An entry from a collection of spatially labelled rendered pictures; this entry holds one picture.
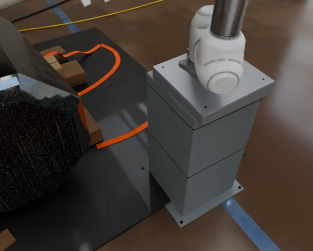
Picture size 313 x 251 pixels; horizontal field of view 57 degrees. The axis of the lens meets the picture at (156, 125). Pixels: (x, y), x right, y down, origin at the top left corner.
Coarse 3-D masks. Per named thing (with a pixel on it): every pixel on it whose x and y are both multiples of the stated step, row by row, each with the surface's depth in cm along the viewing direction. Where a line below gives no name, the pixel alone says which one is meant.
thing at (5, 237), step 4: (4, 232) 163; (8, 232) 163; (0, 236) 162; (4, 236) 162; (8, 236) 162; (12, 236) 162; (0, 240) 160; (4, 240) 160; (8, 240) 160; (12, 240) 160; (0, 244) 158; (4, 244) 158; (8, 244) 158; (0, 248) 157; (4, 248) 157
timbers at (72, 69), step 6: (54, 48) 291; (60, 48) 291; (42, 54) 283; (54, 54) 283; (60, 60) 289; (66, 60) 293; (66, 66) 265; (72, 66) 265; (78, 66) 265; (66, 72) 258; (72, 72) 258; (78, 72) 258; (84, 72) 259; (66, 78) 253; (72, 78) 256; (78, 78) 259; (84, 78) 262; (72, 84) 260; (78, 84) 263
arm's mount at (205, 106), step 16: (160, 64) 134; (176, 64) 133; (160, 80) 131; (176, 80) 126; (192, 80) 125; (240, 80) 124; (256, 80) 124; (272, 80) 124; (176, 96) 124; (192, 96) 118; (208, 96) 118; (224, 96) 118; (240, 96) 117; (256, 96) 123; (192, 112) 117; (208, 112) 112; (224, 112) 117
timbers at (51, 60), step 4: (52, 56) 258; (48, 60) 254; (52, 60) 254; (56, 60) 254; (52, 64) 249; (56, 64) 249; (56, 68) 245; (60, 68) 245; (60, 72) 247; (64, 76) 251
